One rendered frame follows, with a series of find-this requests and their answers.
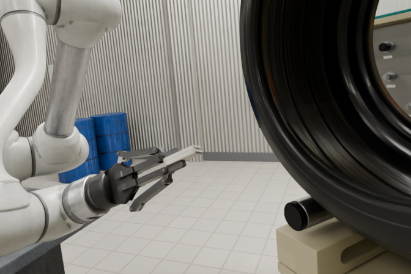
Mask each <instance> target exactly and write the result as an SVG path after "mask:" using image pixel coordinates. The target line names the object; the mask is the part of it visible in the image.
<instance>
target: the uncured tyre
mask: <svg viewBox="0 0 411 274"><path fill-rule="evenodd" d="M379 1H380V0H241V3H240V23H239V36H240V55H241V62H242V70H243V76H244V80H245V85H246V90H247V93H248V97H249V100H250V103H251V106H252V109H253V112H254V115H255V117H256V120H257V122H258V124H259V126H260V128H261V131H262V133H263V135H264V137H265V138H266V140H267V142H268V144H269V146H270V147H271V149H272V151H273V152H274V154H275V155H276V157H277V159H279V161H280V163H281V164H282V165H283V166H284V168H285V169H286V171H287V172H288V173H289V174H290V175H291V176H292V178H293V179H294V180H295V181H296V182H297V183H298V184H299V185H300V186H301V187H302V188H303V189H304V190H305V191H306V192H307V193H308V194H309V195H310V196H311V197H312V198H313V199H314V200H315V201H316V202H318V203H319V204H320V205H321V206H322V207H323V208H324V209H325V210H326V211H327V212H329V213H330V214H331V215H333V216H334V217H335V218H336V219H337V220H339V221H340V222H342V223H343V224H345V225H346V226H347V227H348V228H350V229H351V230H353V231H355V232H356V233H357V234H360V235H361V236H362V237H364V238H366V239H368V240H369V241H371V242H373V243H375V244H376V245H378V246H381V247H382V248H385V249H386V250H388V251H391V252H392V253H394V254H397V255H399V256H402V257H404V258H406V259H409V260H411V117H410V116H409V115H408V114H407V113H406V112H405V111H404V110H403V109H402V108H401V107H400V106H399V105H398V104H397V103H396V102H395V101H394V99H393V98H392V96H391V95H390V94H389V92H388V91H387V89H386V87H385V85H384V84H383V82H382V79H381V77H380V75H379V72H378V69H377V66H376V61H375V57H374V49H373V29H374V20H375V16H376V11H377V6H378V4H379Z"/></svg>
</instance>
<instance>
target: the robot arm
mask: <svg viewBox="0 0 411 274"><path fill-rule="evenodd" d="M121 16H122V8H121V4H120V2H119V0H0V23H1V27H2V30H3V32H4V34H5V36H6V39H7V41H8V43H9V46H10V49H11V51H12V54H13V57H14V60H15V72H14V74H13V77H12V79H11V80H10V82H9V84H8V85H7V87H6V88H5V89H4V90H3V92H2V94H1V95H0V257H3V256H6V255H9V254H12V253H15V252H17V251H19V250H21V249H23V248H25V247H27V246H30V245H33V244H36V243H40V242H50V241H53V240H56V239H58V238H60V237H63V236H65V235H67V234H69V233H71V232H73V231H75V230H77V229H79V228H80V227H81V226H82V225H83V224H85V223H88V222H90V221H92V220H94V219H96V218H98V217H100V216H102V215H105V214H107V213H108V212H109V211H110V210H111V208H113V207H115V206H118V205H120V204H127V205H128V206H129V207H130V208H129V210H130V211H131V212H138V211H141V210H142V208H143V207H144V205H145V203H146V202H148V201H149V200H151V199H152V198H153V197H154V196H156V195H157V194H159V192H161V191H162V190H164V189H165V188H166V187H168V186H169V185H170V184H172V182H173V179H172V174H174V173H175V171H177V170H179V169H182V168H184V167H186V161H187V160H189V159H192V158H194V157H197V156H198V155H201V154H202V150H201V147H200V146H196V145H192V146H190V147H187V148H186V149H183V150H182V149H181V148H178V147H176V148H174V149H171V150H169V151H167V152H165V150H164V148H161V147H149V148H145V149H139V150H133V151H129V152H126V151H122V150H118V151H117V153H116V154H117V156H118V157H119V158H118V161H117V163H116V164H114V165H113V167H112V168H111V169H108V170H106V171H103V172H101V173H100V174H90V175H88V176H86V177H83V178H81V179H79V180H76V181H74V182H72V183H70V184H65V185H55V186H53V187H49V188H44V189H41V190H37V191H30V192H27V191H26V190H25V189H24V188H23V187H22V181H24V180H26V179H28V178H30V177H40V176H48V175H52V174H58V173H62V172H66V171H69V170H72V169H75V168H77V167H78V166H80V165H81V164H83V163H84V162H85V161H86V159H87V157H88V155H89V145H88V143H87V140H86V138H85V137H84V136H83V135H82V134H81V133H79V131H78V129H77V128H76V127H75V121H76V115H77V112H78V107H79V103H80V98H81V93H82V90H83V85H84V82H85V78H86V73H87V68H88V65H89V59H90V56H91V51H92V47H94V46H95V45H96V44H98V42H99V40H100V39H101V38H102V37H103V35H104V34H105V33H106V32H111V31H112V30H114V29H115V28H117V26H118V24H119V23H120V20H121ZM47 25H54V31H55V33H56V35H57V37H58V39H57V47H56V54H55V58H54V66H53V74H52V78H51V86H50V93H49V97H48V105H47V110H46V118H45V122H44V123H42V124H40V125H39V126H38V127H37V129H36V131H35V132H34V134H33V136H30V137H19V136H18V132H17V131H15V130H14V128H15V127H16V126H17V124H18V123H19V121H20V120H21V118H22V117H23V115H24V114H25V112H26V111H27V109H28V108H29V106H30V105H31V103H32V102H33V101H34V99H35V97H36V96H37V94H38V93H39V90H40V88H41V86H42V84H43V80H44V78H45V71H46V26H47ZM152 155H156V156H154V157H152V158H150V159H148V160H146V161H144V162H142V163H140V164H138V165H135V166H128V165H125V164H124V163H125V162H126V161H129V160H130V159H131V158H141V157H148V156H152ZM162 163H164V165H165V166H166V167H162V168H160V169H158V170H156V171H153V172H151V173H148V174H146V175H145V176H142V177H140V178H138V175H140V174H142V173H143V172H144V171H147V170H148V169H151V168H153V167H155V166H158V165H160V164H162ZM160 178H161V179H160ZM158 179H160V180H159V181H158V182H156V183H155V184H153V185H152V186H151V187H150V188H148V189H147V190H146V191H145V192H143V193H142V194H141V195H139V196H138V197H137V198H136V199H134V197H135V195H136V193H137V192H138V190H139V188H141V187H143V186H145V185H146V184H148V183H151V182H153V181H155V180H158Z"/></svg>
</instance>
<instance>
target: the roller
mask: <svg viewBox="0 0 411 274"><path fill-rule="evenodd" d="M284 217H285V219H286V221H287V223H288V225H289V226H290V227H291V228H292V229H294V230H295V231H302V230H305V229H308V228H310V227H312V226H315V225H317V224H319V223H322V222H324V221H327V220H329V219H331V218H334V216H333V215H331V214H330V213H329V212H327V211H326V210H325V209H324V208H323V207H322V206H321V205H320V204H319V203H318V202H316V201H315V200H314V199H313V198H312V197H311V196H310V195H308V196H305V197H302V198H300V199H296V200H294V201H291V202H288V203H287V204H286V205H285V207H284Z"/></svg>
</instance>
